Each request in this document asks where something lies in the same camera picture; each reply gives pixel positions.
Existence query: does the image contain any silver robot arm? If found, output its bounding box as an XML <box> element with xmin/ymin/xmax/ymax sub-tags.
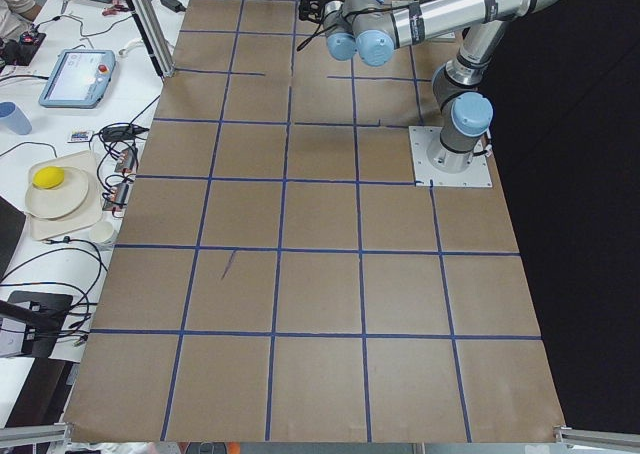
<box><xmin>298</xmin><ymin>0</ymin><xmax>559</xmax><ymax>174</ymax></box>

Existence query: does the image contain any black power adapter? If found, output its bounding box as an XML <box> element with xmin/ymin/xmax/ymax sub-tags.
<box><xmin>160</xmin><ymin>0</ymin><xmax>186</xmax><ymax>13</ymax></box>

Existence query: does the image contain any near teach pendant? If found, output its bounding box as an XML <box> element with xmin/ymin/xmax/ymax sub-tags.
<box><xmin>39</xmin><ymin>49</ymin><xmax>116</xmax><ymax>109</ymax></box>

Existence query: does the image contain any grey usb hub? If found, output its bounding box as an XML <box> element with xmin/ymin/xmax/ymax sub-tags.
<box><xmin>114</xmin><ymin>146</ymin><xmax>138</xmax><ymax>174</ymax></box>

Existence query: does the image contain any small colourful card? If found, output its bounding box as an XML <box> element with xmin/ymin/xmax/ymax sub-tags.
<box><xmin>68</xmin><ymin>130</ymin><xmax>94</xmax><ymax>143</ymax></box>

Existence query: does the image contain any beige tray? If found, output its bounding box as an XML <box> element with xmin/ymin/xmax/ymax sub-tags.
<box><xmin>25</xmin><ymin>150</ymin><xmax>102</xmax><ymax>240</ymax></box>

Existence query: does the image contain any white paper cup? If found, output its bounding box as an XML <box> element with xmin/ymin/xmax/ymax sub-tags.
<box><xmin>88</xmin><ymin>221</ymin><xmax>118</xmax><ymax>250</ymax></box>

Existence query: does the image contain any yellow lemon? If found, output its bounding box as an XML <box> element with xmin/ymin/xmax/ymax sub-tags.
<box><xmin>32</xmin><ymin>166</ymin><xmax>65</xmax><ymax>190</ymax></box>

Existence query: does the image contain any blue plastic cup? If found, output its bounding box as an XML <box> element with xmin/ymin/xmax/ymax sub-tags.
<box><xmin>0</xmin><ymin>101</ymin><xmax>32</xmax><ymax>135</ymax></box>

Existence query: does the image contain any beige plate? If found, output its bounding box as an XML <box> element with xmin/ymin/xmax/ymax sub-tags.
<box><xmin>25</xmin><ymin>167</ymin><xmax>89</xmax><ymax>219</ymax></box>

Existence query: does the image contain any aluminium frame post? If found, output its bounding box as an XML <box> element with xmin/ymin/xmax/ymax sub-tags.
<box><xmin>125</xmin><ymin>0</ymin><xmax>175</xmax><ymax>78</ymax></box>

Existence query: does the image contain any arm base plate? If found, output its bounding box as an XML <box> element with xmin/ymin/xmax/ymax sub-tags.
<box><xmin>409</xmin><ymin>126</ymin><xmax>493</xmax><ymax>188</ymax></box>

